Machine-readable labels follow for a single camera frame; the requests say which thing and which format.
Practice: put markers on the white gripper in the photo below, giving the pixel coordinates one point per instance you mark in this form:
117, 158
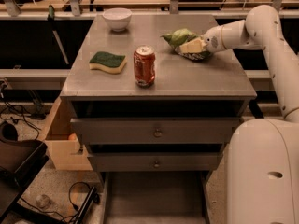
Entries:
212, 41

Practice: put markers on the green jalapeno chip bag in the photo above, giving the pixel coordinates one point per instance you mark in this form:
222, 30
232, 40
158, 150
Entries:
181, 36

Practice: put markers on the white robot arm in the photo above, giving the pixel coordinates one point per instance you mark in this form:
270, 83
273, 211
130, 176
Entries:
263, 154

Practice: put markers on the grey metal drawer cabinet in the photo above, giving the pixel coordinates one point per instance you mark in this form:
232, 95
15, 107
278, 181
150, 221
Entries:
216, 88

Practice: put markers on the grey top drawer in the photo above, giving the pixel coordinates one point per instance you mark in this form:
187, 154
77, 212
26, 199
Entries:
98, 131

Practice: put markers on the grey middle drawer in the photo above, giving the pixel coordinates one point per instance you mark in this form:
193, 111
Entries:
150, 162

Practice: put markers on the grey open bottom drawer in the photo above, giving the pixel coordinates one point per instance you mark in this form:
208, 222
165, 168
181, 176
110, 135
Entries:
155, 198

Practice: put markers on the red soda can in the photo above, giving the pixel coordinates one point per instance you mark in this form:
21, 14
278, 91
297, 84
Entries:
144, 60

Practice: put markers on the white ceramic bowl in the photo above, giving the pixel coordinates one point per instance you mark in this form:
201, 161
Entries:
117, 19

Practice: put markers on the green yellow sponge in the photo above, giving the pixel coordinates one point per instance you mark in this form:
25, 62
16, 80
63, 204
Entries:
107, 62

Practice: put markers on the orange ball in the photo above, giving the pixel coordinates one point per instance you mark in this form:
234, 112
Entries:
72, 137

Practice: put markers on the wooden box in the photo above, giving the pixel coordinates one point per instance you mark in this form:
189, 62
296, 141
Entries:
65, 154

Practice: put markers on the black power strip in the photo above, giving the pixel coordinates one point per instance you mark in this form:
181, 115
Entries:
92, 197

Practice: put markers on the black tray cart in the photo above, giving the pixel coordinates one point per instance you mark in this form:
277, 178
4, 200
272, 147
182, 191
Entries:
20, 162

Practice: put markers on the green handled tool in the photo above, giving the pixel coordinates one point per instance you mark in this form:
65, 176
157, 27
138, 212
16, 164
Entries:
51, 20

